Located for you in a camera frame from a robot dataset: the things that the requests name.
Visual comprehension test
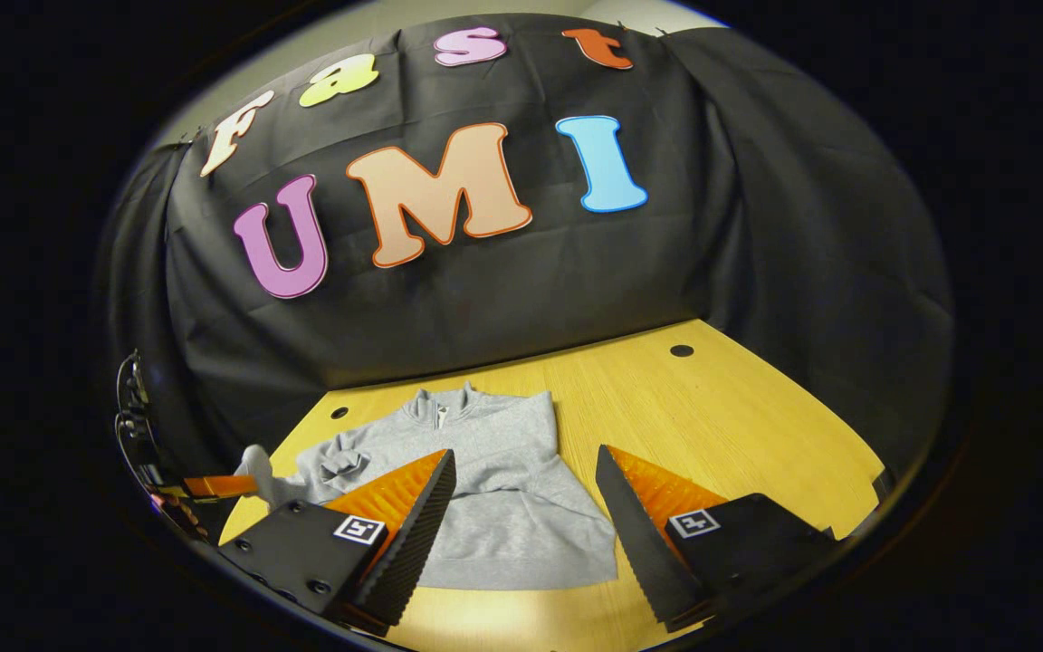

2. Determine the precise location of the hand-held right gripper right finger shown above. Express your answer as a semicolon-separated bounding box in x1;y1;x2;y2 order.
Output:
596;444;839;633

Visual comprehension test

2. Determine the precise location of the black backdrop cloth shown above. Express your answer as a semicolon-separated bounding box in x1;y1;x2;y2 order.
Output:
96;14;955;544

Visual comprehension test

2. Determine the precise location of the grey zip-neck sweatshirt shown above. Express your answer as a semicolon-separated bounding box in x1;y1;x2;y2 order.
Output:
234;382;619;591

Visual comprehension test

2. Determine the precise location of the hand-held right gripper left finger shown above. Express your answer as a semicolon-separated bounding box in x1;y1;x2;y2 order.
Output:
218;448;457;638

